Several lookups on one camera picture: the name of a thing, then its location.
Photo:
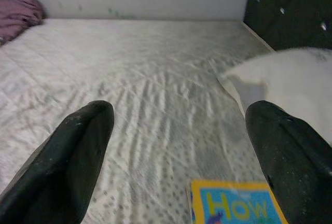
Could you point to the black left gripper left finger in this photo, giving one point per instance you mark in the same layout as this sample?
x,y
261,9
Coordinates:
x,y
64,167

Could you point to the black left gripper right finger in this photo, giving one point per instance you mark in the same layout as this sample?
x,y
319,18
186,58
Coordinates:
x,y
295,167

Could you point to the yellow blue children's book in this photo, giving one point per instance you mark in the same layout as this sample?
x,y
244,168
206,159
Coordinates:
x,y
233,203

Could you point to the white pillow green leaf print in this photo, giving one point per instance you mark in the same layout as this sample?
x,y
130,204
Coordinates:
x,y
298,78

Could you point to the white quilted mattress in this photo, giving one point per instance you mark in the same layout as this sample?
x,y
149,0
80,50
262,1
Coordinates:
x,y
142,78

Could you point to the purple cartoon print blanket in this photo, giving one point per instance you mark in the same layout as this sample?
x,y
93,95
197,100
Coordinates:
x,y
15,14

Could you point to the dark tufted studded headboard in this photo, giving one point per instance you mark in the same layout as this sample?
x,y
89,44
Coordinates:
x,y
290,6

